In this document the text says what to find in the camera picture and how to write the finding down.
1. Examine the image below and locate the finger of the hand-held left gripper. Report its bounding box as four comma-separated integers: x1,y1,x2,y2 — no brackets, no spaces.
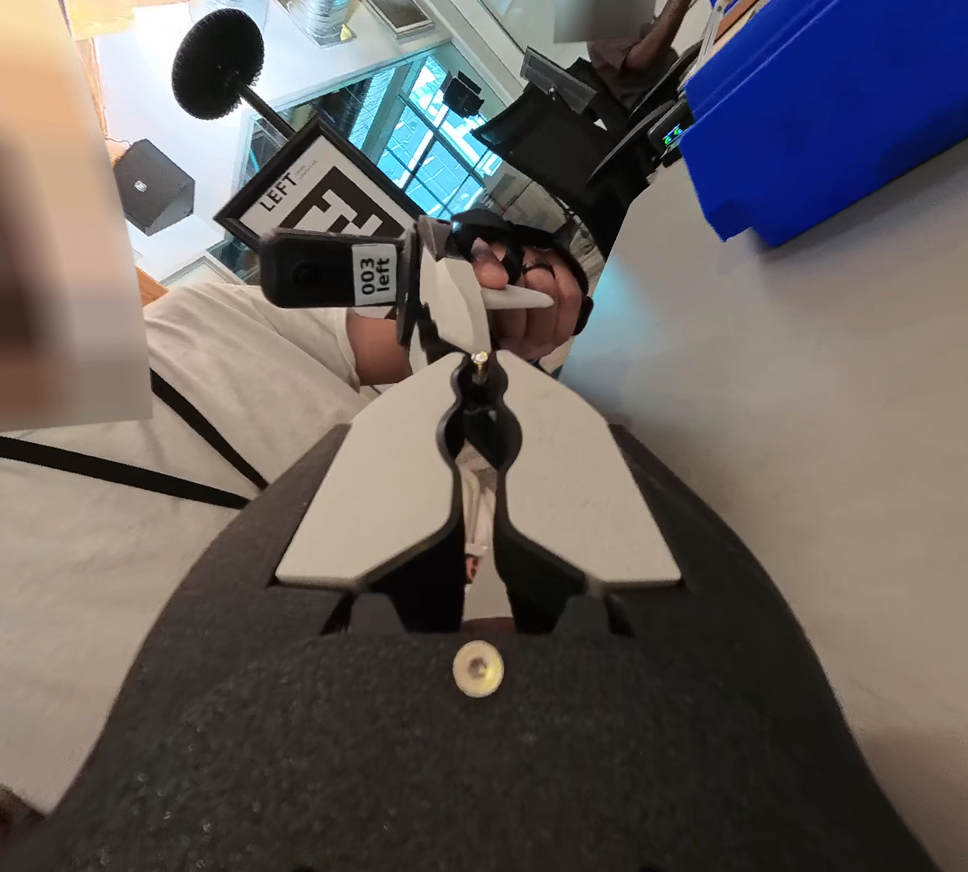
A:
418,255,494,359
482,285,555,315

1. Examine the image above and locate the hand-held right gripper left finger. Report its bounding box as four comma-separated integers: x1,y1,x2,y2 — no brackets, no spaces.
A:
274,350,464,634

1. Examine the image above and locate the black framed marker sign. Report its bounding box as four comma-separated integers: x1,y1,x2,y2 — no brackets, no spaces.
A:
213,114,426,251

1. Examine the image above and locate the black speaker box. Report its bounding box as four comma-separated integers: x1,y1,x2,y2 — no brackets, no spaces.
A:
113,138,196,238

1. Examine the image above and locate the black lanyard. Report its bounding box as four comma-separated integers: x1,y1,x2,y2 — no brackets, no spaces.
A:
0,369,271,511

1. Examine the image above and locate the black fuzzy pole stand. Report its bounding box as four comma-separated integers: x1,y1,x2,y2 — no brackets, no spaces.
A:
171,7,297,138

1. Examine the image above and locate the black box fixture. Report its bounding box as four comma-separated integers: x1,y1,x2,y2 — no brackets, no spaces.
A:
440,70,487,118

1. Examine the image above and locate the person's left forearm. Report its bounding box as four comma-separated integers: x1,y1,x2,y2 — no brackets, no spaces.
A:
345,308,425,389

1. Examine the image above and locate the black gold-tipped plug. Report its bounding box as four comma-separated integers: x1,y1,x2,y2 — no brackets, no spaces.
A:
461,350,504,471

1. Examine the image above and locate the blue plastic bin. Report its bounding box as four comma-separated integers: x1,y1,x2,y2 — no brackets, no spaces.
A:
681,0,924,124
696,0,968,249

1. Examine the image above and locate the black mesh office chair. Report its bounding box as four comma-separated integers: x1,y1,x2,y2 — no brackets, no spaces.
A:
470,47,693,211

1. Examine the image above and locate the person's left hand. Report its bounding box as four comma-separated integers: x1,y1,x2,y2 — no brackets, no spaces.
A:
472,237,594,364

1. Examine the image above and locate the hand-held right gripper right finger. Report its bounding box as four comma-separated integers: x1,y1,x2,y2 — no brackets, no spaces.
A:
492,350,683,634

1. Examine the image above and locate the black device with lit display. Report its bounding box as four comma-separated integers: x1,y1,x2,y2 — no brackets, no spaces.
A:
649,102,695,168

